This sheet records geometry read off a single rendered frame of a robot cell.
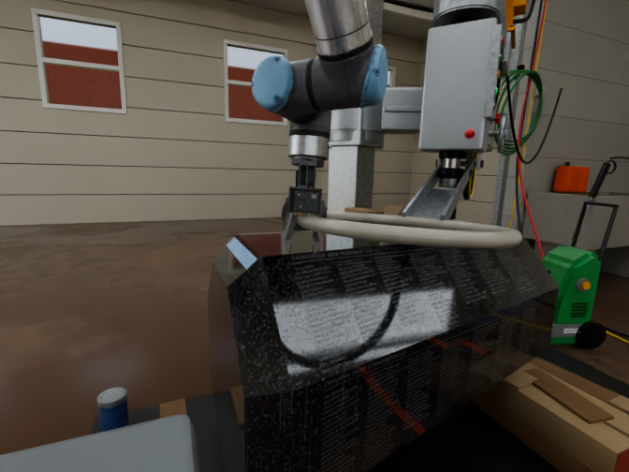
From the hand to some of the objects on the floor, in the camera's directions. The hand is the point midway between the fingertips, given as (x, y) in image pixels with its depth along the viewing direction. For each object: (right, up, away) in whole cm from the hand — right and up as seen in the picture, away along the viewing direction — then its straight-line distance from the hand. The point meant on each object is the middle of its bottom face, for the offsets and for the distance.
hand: (301, 246), depth 81 cm
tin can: (-76, -72, +55) cm, 118 cm away
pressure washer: (+159, -63, +142) cm, 222 cm away
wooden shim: (-53, -72, +56) cm, 106 cm away
